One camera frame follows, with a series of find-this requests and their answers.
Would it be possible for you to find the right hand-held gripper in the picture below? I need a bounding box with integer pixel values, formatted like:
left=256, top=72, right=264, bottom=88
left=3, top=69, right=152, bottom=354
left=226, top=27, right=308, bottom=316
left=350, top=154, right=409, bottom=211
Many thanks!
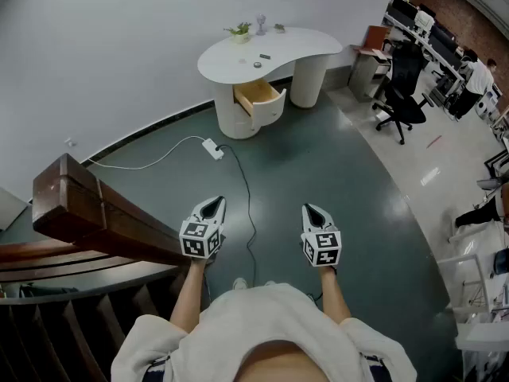
left=300, top=203, right=343, bottom=269

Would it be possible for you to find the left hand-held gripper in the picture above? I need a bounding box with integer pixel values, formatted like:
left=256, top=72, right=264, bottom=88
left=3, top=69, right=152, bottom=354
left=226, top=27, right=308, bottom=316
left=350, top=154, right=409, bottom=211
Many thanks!
left=178, top=195, right=227, bottom=260

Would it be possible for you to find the large wooden drawer white front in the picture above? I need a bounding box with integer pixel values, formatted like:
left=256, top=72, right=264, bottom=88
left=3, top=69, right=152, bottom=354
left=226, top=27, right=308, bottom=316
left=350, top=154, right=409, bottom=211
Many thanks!
left=232, top=78, right=287, bottom=131

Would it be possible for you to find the white curved desk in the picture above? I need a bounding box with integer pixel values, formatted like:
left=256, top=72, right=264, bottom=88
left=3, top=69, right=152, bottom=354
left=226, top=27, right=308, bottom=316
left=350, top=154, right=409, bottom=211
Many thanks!
left=197, top=26, right=344, bottom=140

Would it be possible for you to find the person's right forearm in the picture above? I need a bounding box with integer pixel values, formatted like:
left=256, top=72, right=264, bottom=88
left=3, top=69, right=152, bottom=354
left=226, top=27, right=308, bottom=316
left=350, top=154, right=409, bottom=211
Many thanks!
left=317, top=267, right=353, bottom=325

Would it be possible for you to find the person's left forearm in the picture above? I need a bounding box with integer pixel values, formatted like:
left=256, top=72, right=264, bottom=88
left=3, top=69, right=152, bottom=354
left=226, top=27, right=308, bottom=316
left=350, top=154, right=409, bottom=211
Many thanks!
left=169, top=259, right=208, bottom=333

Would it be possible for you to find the white power strip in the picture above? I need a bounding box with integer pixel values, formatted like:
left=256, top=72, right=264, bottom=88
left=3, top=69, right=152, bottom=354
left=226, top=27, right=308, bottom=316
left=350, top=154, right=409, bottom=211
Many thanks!
left=201, top=137, right=226, bottom=161

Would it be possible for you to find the person's white sweatshirt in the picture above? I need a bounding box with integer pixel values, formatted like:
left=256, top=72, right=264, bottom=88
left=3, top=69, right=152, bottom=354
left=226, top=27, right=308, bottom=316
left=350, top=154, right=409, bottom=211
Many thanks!
left=111, top=283, right=418, bottom=382

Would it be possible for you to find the dark wooden stair railing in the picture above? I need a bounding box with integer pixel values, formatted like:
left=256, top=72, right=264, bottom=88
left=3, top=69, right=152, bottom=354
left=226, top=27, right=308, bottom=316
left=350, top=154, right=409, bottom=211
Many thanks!
left=0, top=153, right=192, bottom=382

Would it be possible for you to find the grey filing cabinet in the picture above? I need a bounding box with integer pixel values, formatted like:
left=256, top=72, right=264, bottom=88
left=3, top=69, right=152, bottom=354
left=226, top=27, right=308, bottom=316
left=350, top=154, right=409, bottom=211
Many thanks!
left=348, top=44, right=393, bottom=103

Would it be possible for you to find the black office chair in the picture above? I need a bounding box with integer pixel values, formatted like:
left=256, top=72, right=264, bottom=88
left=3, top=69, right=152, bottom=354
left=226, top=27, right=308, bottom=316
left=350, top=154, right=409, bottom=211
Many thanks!
left=371, top=40, right=435, bottom=146

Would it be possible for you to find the green plant in cream pot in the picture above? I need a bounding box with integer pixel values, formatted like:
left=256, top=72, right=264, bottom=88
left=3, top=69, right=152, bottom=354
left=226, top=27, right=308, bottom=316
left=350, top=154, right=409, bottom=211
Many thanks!
left=223, top=21, right=253, bottom=45

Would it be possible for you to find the brown board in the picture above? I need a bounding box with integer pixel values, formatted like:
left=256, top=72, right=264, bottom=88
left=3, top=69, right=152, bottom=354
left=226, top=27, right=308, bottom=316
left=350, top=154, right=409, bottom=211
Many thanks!
left=364, top=25, right=390, bottom=51

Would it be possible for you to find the long white office desk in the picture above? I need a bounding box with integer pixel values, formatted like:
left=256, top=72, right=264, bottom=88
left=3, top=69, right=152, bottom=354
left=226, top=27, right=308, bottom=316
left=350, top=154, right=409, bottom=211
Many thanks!
left=383, top=12, right=468, bottom=83

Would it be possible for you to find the black floor cable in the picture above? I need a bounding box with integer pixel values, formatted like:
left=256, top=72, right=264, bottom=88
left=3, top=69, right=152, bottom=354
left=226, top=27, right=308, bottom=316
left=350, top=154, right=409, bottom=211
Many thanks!
left=216, top=144, right=259, bottom=290

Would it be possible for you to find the white power cable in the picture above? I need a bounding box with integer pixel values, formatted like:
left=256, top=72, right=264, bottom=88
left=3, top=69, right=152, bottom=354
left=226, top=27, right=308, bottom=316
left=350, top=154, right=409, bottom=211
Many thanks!
left=86, top=134, right=208, bottom=170

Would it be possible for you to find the dark striped strap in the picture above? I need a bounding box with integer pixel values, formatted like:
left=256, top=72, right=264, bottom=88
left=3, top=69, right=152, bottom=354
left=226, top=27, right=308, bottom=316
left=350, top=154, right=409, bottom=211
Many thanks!
left=142, top=355, right=172, bottom=382
left=361, top=354, right=387, bottom=373

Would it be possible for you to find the white metal frame rack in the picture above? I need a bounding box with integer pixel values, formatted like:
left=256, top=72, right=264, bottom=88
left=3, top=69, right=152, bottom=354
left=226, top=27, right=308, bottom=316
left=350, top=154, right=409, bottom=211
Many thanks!
left=436, top=248, right=509, bottom=322

